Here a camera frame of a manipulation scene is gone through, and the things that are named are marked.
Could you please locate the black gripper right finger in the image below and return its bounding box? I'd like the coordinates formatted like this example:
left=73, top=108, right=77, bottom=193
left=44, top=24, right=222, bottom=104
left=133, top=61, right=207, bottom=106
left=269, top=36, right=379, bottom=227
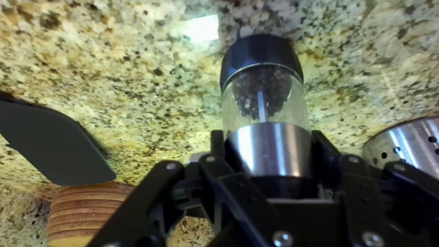
left=313, top=130, right=439, bottom=247

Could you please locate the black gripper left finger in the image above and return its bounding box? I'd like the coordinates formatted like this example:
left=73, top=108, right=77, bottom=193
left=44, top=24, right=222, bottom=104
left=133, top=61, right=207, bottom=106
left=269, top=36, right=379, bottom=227
left=87, top=130, right=294, bottom=247

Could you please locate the steel glass pepper grinder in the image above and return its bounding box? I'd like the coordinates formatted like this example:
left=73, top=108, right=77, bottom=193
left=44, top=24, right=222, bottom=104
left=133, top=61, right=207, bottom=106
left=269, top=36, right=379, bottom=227
left=218, top=34, right=320, bottom=201

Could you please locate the large perforated steel utensil holder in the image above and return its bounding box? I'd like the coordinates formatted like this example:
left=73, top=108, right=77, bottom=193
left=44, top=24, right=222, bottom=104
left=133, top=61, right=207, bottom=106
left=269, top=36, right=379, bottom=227
left=362, top=116, right=439, bottom=182

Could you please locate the black silicone spatula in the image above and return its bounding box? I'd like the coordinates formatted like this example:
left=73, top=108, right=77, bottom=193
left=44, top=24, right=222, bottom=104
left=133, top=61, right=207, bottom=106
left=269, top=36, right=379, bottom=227
left=0, top=94, right=118, bottom=187

